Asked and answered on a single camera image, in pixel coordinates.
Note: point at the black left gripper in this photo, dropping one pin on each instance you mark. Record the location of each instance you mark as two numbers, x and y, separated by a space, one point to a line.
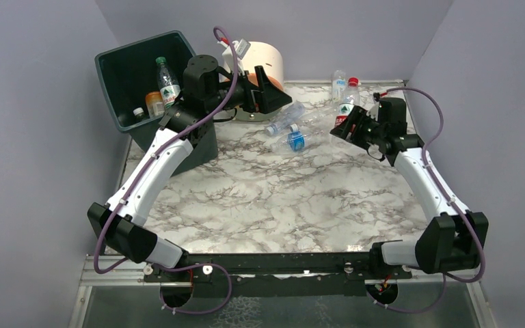
253 93

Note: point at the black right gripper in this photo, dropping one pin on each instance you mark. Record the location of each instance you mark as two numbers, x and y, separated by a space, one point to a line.
358 128

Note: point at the red label bottle red cap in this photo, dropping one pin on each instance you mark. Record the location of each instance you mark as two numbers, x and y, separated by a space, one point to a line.
349 98

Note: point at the clear bottle blue white label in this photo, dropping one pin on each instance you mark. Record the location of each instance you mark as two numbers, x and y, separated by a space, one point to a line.
339 83

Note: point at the green label water bottle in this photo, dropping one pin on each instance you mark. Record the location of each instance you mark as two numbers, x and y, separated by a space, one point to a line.
169 87

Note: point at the orange label juice bottle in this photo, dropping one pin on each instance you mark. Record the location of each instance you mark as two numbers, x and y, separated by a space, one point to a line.
154 103

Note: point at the green jasmine tea bottle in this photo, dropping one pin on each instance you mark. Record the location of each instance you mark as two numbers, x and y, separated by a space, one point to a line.
140 114

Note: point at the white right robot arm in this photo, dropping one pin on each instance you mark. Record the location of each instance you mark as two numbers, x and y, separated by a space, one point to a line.
455 236

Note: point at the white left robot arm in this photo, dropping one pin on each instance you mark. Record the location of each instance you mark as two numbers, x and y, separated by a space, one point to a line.
119 223

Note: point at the dark green plastic bin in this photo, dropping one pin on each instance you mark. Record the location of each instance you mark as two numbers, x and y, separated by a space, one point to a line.
128 73

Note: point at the clear bottle blue cap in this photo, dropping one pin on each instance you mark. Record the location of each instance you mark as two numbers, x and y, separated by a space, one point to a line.
285 118

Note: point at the round drawer cabinet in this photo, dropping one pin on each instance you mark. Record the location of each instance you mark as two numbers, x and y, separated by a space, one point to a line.
266 55

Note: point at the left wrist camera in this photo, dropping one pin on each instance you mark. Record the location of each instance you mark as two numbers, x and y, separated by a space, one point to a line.
236 49

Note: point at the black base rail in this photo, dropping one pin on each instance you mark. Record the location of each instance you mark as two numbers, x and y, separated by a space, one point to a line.
275 275

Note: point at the aluminium frame rail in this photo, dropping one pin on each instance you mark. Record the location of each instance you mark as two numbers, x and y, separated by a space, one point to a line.
124 297

